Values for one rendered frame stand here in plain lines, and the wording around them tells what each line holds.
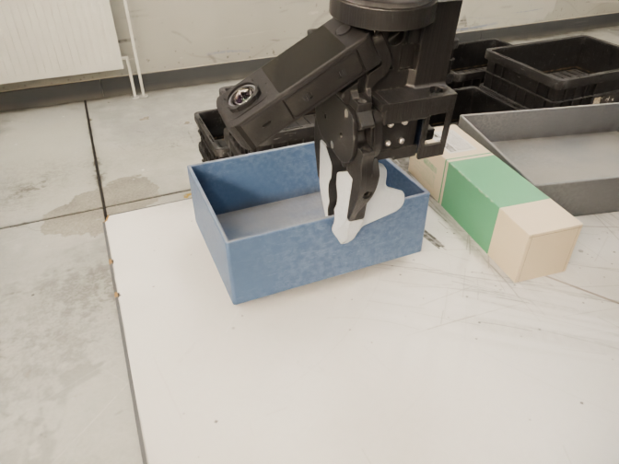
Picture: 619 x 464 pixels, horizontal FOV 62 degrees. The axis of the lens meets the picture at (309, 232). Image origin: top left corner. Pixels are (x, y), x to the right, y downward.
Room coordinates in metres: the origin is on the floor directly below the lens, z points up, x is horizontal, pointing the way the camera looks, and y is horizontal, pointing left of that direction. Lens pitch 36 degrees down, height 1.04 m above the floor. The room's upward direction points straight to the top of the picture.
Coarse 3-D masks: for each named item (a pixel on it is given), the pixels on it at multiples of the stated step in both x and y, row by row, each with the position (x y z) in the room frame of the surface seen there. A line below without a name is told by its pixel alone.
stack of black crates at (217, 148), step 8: (200, 112) 1.58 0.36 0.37; (208, 112) 1.59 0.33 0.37; (216, 112) 1.60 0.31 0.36; (200, 120) 1.54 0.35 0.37; (208, 120) 1.59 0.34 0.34; (216, 120) 1.60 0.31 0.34; (200, 128) 1.49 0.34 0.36; (208, 128) 1.59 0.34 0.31; (216, 128) 1.60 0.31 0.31; (224, 128) 1.61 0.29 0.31; (208, 136) 1.40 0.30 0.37; (216, 136) 1.60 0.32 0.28; (200, 144) 1.56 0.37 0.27; (208, 144) 1.40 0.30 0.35; (216, 144) 1.35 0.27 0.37; (224, 144) 1.56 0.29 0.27; (200, 152) 1.55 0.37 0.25; (208, 152) 1.44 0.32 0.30; (216, 152) 1.32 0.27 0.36; (224, 152) 1.32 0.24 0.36; (208, 160) 1.45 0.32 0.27
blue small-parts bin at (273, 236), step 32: (224, 160) 0.48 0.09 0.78; (256, 160) 0.50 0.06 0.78; (288, 160) 0.51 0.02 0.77; (384, 160) 0.48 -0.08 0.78; (192, 192) 0.46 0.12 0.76; (224, 192) 0.48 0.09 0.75; (256, 192) 0.49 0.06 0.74; (288, 192) 0.51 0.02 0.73; (320, 192) 0.52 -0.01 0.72; (416, 192) 0.42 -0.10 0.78; (224, 224) 0.46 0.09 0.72; (256, 224) 0.46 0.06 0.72; (288, 224) 0.46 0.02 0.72; (320, 224) 0.37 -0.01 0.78; (384, 224) 0.39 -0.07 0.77; (416, 224) 0.41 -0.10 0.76; (224, 256) 0.34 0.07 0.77; (256, 256) 0.34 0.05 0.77; (288, 256) 0.35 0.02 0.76; (320, 256) 0.36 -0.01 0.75; (352, 256) 0.38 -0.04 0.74; (384, 256) 0.39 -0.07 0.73; (256, 288) 0.34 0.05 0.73; (288, 288) 0.35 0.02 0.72
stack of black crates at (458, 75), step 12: (468, 48) 1.99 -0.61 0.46; (480, 48) 2.01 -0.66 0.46; (456, 60) 1.97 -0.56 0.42; (468, 60) 1.99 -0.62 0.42; (480, 60) 2.01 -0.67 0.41; (456, 72) 1.96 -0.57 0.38; (468, 72) 1.65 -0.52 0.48; (480, 72) 1.66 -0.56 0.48; (456, 84) 1.64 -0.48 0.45; (468, 84) 1.66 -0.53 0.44
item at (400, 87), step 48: (336, 0) 0.35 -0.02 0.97; (432, 0) 0.35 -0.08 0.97; (384, 48) 0.35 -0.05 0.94; (432, 48) 0.36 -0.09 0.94; (336, 96) 0.36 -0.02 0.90; (384, 96) 0.35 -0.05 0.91; (432, 96) 0.35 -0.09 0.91; (336, 144) 0.35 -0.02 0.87; (384, 144) 0.35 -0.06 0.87; (432, 144) 0.36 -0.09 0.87
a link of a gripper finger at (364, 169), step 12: (360, 132) 0.34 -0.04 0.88; (360, 144) 0.33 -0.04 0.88; (360, 156) 0.33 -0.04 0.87; (372, 156) 0.32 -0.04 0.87; (348, 168) 0.34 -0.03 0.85; (360, 168) 0.32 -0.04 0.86; (372, 168) 0.33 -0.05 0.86; (360, 180) 0.32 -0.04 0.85; (372, 180) 0.33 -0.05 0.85; (360, 192) 0.32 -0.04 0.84; (372, 192) 0.33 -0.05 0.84; (360, 204) 0.33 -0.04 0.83; (348, 216) 0.34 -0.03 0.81; (360, 216) 0.34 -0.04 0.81
